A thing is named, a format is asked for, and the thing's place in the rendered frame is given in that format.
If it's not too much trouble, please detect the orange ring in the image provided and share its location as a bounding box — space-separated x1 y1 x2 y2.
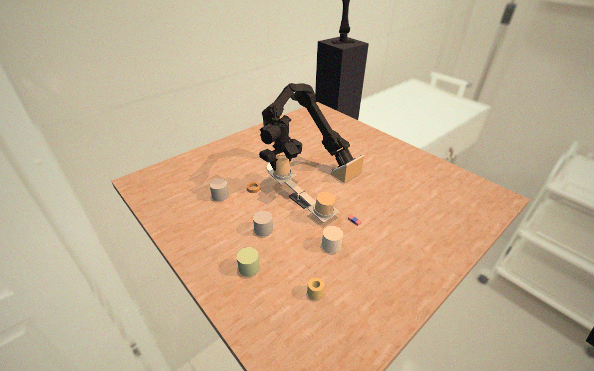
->
246 182 260 193

